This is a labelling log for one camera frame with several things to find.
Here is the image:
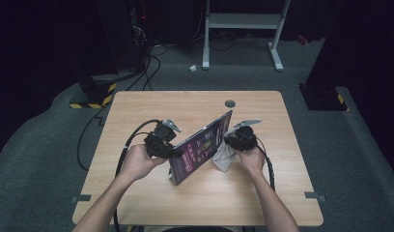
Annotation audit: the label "person's right hand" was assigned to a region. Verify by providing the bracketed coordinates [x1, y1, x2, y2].
[235, 146, 267, 177]

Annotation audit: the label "red cover magazine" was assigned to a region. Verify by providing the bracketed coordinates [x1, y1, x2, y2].
[168, 109, 234, 187]

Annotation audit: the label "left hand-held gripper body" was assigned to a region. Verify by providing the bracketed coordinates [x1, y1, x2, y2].
[143, 119, 183, 159]

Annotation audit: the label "hand-held gripper black cable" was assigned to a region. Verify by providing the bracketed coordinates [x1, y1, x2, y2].
[254, 136, 277, 191]
[112, 119, 162, 232]

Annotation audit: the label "right hand-held gripper black cable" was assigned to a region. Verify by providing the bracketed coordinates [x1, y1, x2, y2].
[254, 136, 277, 191]

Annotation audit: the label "grey cleaning cloth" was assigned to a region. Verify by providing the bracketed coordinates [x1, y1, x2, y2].
[211, 127, 243, 174]

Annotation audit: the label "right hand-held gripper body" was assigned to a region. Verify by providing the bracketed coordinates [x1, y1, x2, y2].
[228, 119, 263, 153]

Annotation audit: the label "bundle of black cables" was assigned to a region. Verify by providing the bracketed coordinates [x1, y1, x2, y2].
[126, 44, 169, 92]

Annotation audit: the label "white metal stand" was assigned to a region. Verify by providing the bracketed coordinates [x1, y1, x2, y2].
[202, 0, 291, 73]

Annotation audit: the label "left hand-held gripper black cable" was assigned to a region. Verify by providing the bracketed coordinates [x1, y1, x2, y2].
[112, 119, 162, 232]

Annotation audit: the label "black floor cable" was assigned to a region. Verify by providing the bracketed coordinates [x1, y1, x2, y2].
[76, 104, 111, 172]

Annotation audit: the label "dark equipment rack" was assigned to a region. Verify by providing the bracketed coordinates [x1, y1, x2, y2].
[128, 0, 151, 72]

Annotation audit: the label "person's left hand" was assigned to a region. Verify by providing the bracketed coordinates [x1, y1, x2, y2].
[118, 144, 169, 182]

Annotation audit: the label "black stand base yellow stripes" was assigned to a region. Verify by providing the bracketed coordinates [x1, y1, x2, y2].
[69, 75, 118, 109]
[298, 83, 350, 112]

